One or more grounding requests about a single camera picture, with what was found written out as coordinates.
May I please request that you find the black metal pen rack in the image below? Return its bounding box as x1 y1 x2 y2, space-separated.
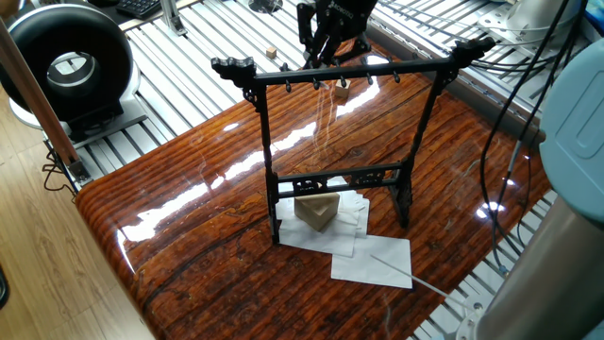
210 33 496 248

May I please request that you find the black keyboard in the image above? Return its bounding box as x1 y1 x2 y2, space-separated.
117 0 170 21

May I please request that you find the white paper sheet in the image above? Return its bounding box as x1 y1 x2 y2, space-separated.
310 189 372 257
273 187 352 252
329 233 415 290

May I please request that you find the brown wooden pole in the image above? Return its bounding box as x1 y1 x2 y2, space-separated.
0 17 82 177

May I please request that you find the large wooden block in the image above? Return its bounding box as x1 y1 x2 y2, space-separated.
294 191 342 233

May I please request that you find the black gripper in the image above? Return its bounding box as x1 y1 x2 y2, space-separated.
296 0 377 69

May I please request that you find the small wooden cube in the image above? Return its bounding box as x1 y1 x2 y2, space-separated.
332 81 354 103

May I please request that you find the grey robot base column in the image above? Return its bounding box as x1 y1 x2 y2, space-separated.
505 0 577 43

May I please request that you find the black round duct fan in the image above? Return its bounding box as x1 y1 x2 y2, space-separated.
0 4 141 134

